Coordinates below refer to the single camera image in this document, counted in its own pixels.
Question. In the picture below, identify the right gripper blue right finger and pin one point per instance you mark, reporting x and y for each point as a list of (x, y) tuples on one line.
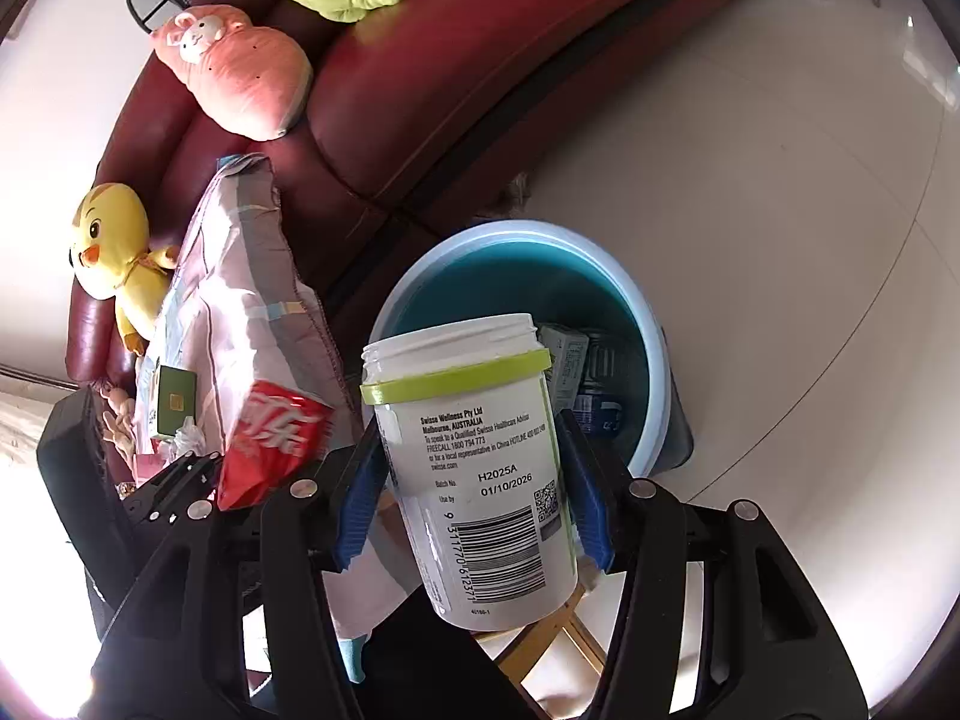
[(588, 492)]

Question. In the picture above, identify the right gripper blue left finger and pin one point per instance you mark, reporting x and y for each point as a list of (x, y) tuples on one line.
[(356, 495)]

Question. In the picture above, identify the red yellow snack bag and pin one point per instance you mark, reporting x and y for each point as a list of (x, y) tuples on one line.
[(277, 431)]

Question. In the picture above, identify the white supplement jar green band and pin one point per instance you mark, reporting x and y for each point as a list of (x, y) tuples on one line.
[(466, 422)]

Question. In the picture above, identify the clear plastic bag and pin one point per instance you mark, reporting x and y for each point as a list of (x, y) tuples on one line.
[(187, 440)]

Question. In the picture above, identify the green tea box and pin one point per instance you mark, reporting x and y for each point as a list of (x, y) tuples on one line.
[(173, 399)]

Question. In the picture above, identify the pink paper cup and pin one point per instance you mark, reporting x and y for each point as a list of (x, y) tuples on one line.
[(145, 466)]

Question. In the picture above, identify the teal plastic trash bin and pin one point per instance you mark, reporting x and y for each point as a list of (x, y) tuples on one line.
[(614, 363)]

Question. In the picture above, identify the beige rabbit plush toy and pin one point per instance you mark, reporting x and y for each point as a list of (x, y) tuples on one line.
[(117, 419)]

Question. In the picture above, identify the pink plaid tablecloth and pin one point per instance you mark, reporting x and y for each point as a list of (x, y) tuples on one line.
[(237, 312)]

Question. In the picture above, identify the yellow chick plush toy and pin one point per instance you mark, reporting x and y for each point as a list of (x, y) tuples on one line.
[(111, 259)]

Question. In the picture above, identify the dark red leather sofa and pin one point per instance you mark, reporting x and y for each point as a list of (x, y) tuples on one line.
[(422, 113)]

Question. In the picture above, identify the pink carrot bunny plush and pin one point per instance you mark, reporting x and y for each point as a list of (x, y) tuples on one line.
[(250, 80)]

